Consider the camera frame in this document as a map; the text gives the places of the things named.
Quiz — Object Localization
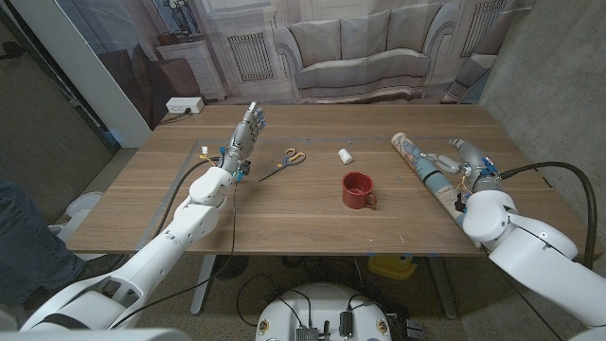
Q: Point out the red enamel mug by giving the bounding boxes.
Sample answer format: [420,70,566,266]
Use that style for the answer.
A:
[341,170,379,210]

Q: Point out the paper map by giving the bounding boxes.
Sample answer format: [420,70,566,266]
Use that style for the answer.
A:
[390,132,483,250]

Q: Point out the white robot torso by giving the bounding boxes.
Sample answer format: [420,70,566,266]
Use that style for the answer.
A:
[254,282,393,341]

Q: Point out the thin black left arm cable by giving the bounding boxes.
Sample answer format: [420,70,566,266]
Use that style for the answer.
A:
[111,180,239,331]

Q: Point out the person in blue jeans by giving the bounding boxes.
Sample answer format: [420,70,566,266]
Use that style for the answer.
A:
[0,177,124,309]

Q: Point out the grey yellow-handled scissors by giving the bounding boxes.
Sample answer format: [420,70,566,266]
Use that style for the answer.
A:
[258,147,307,183]

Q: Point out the white power strip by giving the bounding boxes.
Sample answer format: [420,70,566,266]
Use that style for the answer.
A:
[165,96,205,115]

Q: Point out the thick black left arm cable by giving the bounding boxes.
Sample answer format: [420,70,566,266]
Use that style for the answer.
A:
[151,158,214,238]

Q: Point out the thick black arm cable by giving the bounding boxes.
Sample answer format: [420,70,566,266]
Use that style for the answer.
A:
[151,158,214,238]
[499,160,598,271]

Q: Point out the printed living room backdrop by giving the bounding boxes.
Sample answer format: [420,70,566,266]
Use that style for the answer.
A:
[54,0,536,132]

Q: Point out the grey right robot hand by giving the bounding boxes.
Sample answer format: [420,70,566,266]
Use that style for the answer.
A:
[419,137,503,195]

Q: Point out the grey table leg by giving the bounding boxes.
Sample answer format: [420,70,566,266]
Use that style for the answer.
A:
[428,255,459,321]
[189,254,217,316]

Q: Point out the black power strip cord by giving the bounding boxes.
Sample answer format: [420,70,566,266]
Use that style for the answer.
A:
[158,108,193,126]

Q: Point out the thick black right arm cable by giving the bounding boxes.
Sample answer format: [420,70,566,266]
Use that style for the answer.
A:
[499,160,598,271]

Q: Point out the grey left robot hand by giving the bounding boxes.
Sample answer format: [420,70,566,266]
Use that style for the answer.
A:
[218,100,267,177]

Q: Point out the black round floor object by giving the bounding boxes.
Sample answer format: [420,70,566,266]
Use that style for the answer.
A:
[212,254,250,281]

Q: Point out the yellow object under table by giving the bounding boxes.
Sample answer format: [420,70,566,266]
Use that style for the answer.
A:
[367,254,418,280]

